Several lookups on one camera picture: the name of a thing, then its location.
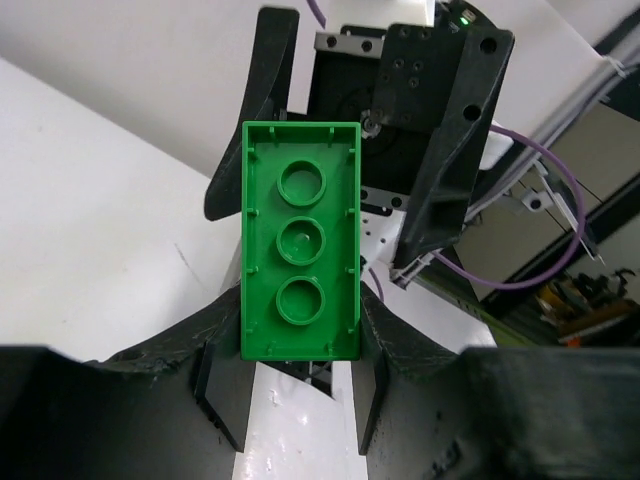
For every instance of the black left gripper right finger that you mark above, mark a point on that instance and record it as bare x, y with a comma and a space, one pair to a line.
424, 412

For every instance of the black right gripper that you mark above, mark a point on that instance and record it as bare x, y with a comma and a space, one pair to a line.
424, 99

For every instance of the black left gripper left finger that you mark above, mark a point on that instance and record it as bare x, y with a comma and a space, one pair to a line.
174, 406

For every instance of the green lego plate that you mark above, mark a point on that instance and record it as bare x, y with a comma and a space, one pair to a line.
300, 241

